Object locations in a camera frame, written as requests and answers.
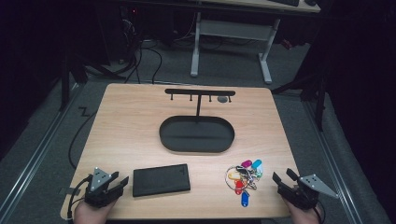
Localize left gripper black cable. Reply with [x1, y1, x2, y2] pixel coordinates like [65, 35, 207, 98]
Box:
[66, 175, 94, 220]

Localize desk with white frame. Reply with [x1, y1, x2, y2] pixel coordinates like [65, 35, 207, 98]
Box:
[190, 0, 321, 86]

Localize key bunch with coloured tags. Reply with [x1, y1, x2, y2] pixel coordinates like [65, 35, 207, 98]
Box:
[225, 159, 264, 208]

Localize black metal stand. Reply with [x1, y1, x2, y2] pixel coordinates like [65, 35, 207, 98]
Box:
[58, 50, 127, 112]
[270, 69, 329, 133]

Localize black keyboard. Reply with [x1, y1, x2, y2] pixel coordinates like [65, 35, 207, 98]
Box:
[269, 0, 301, 7]

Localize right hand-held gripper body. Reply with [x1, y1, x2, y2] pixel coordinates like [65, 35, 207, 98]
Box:
[278, 173, 340, 211]

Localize person's right hand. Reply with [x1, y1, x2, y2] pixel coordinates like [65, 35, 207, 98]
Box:
[283, 197, 321, 224]

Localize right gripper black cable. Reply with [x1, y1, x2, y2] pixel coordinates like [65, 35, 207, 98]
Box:
[313, 204, 327, 224]

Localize person's left hand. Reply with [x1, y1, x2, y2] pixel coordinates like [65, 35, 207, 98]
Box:
[73, 199, 119, 224]

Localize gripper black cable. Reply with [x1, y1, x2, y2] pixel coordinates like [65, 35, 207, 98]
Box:
[66, 175, 94, 220]
[313, 204, 327, 224]

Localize bundle of black cables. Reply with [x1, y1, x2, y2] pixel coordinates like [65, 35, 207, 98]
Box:
[122, 18, 163, 85]

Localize black floor cable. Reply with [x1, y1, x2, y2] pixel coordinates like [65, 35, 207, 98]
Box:
[68, 106, 98, 171]

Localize metal floor rail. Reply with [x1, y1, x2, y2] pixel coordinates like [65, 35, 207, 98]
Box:
[0, 83, 82, 218]
[302, 99, 364, 224]

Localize black wallet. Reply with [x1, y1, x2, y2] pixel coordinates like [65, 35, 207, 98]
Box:
[132, 163, 191, 198]

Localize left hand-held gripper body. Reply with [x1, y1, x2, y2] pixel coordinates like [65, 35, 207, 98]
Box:
[83, 166, 125, 209]

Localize black key holder with tray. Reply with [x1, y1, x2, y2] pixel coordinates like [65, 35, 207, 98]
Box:
[159, 88, 236, 154]

